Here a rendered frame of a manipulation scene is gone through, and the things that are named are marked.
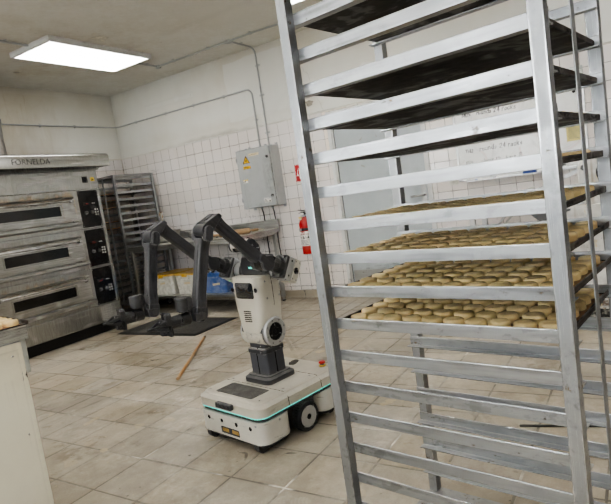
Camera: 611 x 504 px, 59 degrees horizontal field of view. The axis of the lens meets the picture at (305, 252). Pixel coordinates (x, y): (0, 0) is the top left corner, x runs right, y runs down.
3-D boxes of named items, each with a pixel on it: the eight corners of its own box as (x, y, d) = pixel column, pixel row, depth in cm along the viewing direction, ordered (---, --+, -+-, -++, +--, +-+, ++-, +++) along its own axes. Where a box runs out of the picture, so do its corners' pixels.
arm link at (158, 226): (161, 214, 273) (150, 216, 279) (149, 236, 266) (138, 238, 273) (222, 261, 299) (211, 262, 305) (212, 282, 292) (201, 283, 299)
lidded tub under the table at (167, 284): (153, 295, 690) (149, 275, 687) (180, 287, 729) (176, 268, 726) (173, 294, 668) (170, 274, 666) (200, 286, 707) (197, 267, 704)
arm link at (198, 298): (215, 226, 240) (201, 226, 248) (204, 224, 236) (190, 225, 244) (210, 322, 239) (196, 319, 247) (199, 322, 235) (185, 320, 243)
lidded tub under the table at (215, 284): (202, 294, 643) (198, 272, 640) (226, 285, 683) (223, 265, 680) (227, 293, 623) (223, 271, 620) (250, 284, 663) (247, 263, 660)
